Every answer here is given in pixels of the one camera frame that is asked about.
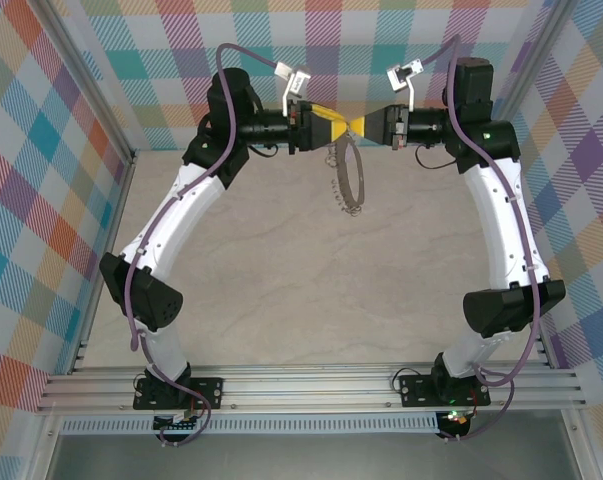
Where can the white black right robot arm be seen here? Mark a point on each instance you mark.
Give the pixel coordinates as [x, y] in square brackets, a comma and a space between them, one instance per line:
[506, 225]

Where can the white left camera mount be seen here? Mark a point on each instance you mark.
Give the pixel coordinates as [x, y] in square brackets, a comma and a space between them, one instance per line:
[286, 102]

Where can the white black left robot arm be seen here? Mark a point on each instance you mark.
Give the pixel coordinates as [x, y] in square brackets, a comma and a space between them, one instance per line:
[181, 215]

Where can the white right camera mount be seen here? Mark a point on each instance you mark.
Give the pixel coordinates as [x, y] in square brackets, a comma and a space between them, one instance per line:
[410, 97]

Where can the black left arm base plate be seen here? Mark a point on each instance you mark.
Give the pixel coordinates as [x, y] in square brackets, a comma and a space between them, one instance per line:
[211, 392]

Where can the aluminium corner post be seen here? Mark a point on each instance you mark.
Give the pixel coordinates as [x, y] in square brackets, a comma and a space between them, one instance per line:
[95, 75]
[523, 75]

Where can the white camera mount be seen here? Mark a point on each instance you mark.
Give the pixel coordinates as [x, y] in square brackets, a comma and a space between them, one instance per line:
[410, 97]
[286, 102]

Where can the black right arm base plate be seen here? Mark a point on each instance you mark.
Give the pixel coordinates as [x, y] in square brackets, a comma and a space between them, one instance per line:
[416, 390]

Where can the long aluminium base rail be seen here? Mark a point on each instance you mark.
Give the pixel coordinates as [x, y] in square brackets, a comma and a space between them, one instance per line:
[306, 387]

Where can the metal key disc with rings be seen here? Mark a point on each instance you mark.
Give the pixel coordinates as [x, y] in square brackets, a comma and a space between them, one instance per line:
[360, 180]

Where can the aluminium side rail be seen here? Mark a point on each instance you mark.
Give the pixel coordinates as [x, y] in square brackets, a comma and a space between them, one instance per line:
[113, 225]
[546, 355]

